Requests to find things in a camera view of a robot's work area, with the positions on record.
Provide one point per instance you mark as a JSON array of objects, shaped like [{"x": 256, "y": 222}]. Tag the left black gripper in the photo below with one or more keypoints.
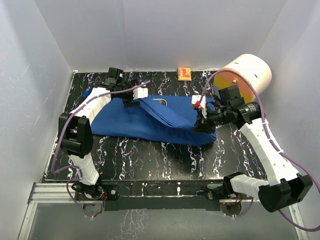
[{"x": 129, "y": 103}]

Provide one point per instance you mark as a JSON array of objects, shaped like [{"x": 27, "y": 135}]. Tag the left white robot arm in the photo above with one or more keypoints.
[{"x": 75, "y": 128}]

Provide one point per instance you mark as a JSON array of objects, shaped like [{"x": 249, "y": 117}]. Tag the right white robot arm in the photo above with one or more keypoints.
[{"x": 284, "y": 185}]

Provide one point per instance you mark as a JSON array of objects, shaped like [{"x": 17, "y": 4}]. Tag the blue surgical drape cloth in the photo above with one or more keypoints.
[{"x": 152, "y": 121}]

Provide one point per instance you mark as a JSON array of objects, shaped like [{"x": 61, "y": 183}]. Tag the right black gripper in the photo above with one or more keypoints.
[{"x": 204, "y": 125}]

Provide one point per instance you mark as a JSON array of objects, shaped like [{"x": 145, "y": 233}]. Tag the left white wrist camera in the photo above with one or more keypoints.
[{"x": 140, "y": 93}]

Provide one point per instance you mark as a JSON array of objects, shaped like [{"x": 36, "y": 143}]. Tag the small orange circuit board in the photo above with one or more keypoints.
[{"x": 184, "y": 74}]

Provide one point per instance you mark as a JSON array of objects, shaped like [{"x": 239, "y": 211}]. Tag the small blue plastic tool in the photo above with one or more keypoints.
[{"x": 86, "y": 93}]

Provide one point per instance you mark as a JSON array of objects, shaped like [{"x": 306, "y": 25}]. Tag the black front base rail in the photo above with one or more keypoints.
[{"x": 116, "y": 195}]

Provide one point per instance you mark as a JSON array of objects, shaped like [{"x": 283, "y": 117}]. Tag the white cylindrical drawer container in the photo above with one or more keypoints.
[{"x": 254, "y": 69}]

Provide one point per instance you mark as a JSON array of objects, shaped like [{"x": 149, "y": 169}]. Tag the metal instrument tray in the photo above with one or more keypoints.
[{"x": 161, "y": 101}]

